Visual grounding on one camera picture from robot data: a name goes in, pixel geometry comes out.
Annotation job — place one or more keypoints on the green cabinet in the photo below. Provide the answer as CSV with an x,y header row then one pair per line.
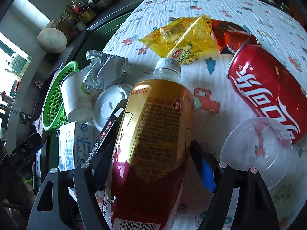
x,y
105,36

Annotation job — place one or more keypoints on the red lid jar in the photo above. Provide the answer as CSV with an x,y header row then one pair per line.
x,y
76,8

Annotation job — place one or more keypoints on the steel faucet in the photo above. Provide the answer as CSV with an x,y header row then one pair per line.
x,y
16,113

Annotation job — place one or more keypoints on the white plastic lid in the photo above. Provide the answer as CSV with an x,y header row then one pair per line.
x,y
105,105

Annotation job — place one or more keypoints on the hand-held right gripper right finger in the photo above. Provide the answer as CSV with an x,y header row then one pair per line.
x,y
206,170

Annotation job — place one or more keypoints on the red brown snack wrapper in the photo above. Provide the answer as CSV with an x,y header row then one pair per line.
x,y
227,38

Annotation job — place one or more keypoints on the grey paper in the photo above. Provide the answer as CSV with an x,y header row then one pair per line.
x,y
108,69

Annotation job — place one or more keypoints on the yellow snack wrapper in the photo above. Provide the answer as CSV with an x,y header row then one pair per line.
x,y
182,36

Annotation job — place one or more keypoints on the red soda can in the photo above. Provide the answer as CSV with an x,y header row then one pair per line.
x,y
263,88

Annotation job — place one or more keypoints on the printed white cloth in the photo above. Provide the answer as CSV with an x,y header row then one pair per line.
x,y
239,12

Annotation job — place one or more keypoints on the small black carton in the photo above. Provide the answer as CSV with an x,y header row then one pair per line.
x,y
108,129

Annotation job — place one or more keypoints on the white blue milk carton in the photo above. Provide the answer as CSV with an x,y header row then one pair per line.
x,y
74,143

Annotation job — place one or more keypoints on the round wooden chopping block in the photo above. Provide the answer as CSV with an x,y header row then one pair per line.
x,y
51,40

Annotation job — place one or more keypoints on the clear plastic lid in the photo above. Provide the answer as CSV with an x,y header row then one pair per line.
x,y
259,153

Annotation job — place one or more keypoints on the yellow jar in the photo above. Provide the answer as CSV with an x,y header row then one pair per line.
x,y
86,14

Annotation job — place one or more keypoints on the white paper cup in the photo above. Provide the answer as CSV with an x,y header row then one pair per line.
x,y
74,95

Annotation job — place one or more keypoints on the white medicine box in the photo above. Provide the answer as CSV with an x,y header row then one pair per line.
x,y
105,208

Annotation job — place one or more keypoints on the pink towel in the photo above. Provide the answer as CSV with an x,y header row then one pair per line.
x,y
38,124

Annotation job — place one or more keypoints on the green perforated plastic basket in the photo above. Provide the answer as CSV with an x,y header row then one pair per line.
x,y
54,105

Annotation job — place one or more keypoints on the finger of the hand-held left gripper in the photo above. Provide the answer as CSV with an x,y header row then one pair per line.
x,y
26,146

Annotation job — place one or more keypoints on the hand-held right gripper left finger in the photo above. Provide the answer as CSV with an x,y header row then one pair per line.
x,y
103,167

